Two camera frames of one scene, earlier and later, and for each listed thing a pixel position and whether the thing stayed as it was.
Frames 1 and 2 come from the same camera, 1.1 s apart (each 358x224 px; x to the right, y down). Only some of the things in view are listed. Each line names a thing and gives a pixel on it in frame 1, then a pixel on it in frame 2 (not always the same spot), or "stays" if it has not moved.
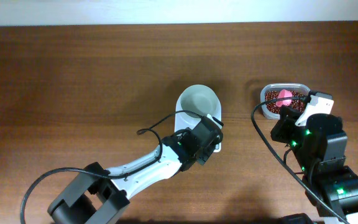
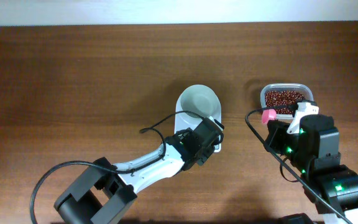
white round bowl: x=201 y=100 stays
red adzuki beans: x=298 y=104 stays
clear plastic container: x=271 y=109 stays
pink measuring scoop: x=284 y=93 → x=268 y=114
